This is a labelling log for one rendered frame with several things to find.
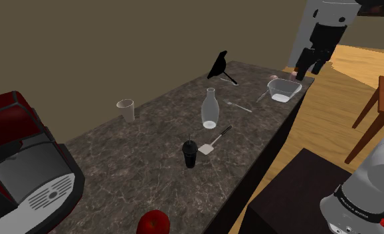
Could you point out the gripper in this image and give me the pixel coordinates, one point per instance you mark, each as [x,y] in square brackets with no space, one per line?
[327,36]

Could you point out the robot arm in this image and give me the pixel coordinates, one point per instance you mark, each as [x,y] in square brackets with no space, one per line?
[373,175]

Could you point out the clear glass bowl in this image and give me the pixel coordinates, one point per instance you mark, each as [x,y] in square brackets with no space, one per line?
[283,90]

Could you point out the small pink object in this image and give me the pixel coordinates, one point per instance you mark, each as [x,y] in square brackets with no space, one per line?
[273,77]

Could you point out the silver knife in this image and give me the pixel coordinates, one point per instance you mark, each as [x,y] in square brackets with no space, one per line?
[262,96]

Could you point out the silver spoon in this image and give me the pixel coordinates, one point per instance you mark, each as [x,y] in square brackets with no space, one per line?
[233,83]

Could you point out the silver fork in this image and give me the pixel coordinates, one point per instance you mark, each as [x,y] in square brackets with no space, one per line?
[239,106]

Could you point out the black kitchen tool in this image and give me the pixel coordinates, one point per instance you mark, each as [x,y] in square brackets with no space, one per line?
[218,66]

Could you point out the clear glass bottle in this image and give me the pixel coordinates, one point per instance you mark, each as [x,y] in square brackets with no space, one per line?
[210,110]

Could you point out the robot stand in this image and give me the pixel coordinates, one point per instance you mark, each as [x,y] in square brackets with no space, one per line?
[295,197]

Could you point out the black tumbler with straw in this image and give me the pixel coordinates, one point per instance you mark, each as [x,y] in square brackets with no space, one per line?
[190,155]

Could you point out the white cup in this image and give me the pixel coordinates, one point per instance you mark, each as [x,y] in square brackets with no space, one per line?
[126,110]

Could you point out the red apple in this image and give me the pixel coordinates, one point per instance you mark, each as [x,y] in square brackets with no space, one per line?
[153,223]

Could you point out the red and grey coffee machine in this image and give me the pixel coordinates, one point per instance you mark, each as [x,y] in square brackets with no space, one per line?
[26,162]

